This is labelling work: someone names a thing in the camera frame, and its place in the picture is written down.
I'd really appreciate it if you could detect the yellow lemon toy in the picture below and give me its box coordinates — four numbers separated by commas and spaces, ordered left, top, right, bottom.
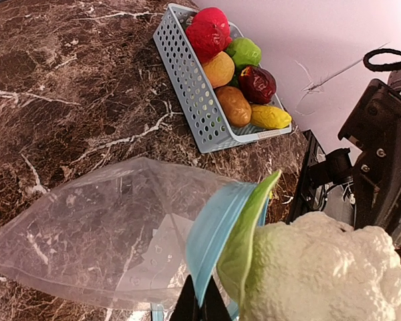
251, 104, 292, 130

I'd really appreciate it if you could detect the orange brown potato toy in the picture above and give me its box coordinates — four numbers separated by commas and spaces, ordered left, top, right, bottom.
215, 86, 252, 128

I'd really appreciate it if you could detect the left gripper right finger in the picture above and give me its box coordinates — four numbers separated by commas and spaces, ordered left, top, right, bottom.
200, 277, 232, 321

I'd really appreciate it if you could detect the light blue plastic basket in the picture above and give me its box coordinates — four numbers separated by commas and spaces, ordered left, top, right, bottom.
153, 3, 292, 154

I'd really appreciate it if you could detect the dark red pomegranate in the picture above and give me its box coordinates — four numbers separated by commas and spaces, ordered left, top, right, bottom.
238, 66, 277, 104

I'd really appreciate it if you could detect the pink red apple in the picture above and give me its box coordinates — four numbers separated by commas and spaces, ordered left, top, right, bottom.
192, 7, 230, 37

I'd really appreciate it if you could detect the red round fruit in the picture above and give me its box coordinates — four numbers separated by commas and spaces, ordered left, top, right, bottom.
186, 21, 232, 64

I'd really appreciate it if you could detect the orange fruit toy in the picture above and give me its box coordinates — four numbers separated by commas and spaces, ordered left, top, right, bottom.
202, 51, 235, 88

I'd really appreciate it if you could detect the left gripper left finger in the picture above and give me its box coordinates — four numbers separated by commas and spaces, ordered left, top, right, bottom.
172, 276, 201, 321

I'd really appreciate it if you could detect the green apple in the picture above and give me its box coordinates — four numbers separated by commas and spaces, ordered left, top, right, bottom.
225, 37, 262, 70

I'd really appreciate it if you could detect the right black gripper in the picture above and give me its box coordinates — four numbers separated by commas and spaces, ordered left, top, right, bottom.
338, 79, 401, 236

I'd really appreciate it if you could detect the white cauliflower toy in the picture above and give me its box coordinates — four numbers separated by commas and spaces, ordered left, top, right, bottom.
217, 171, 401, 320

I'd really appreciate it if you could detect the clear zip bag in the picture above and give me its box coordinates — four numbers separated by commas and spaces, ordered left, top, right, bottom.
0, 157, 255, 320

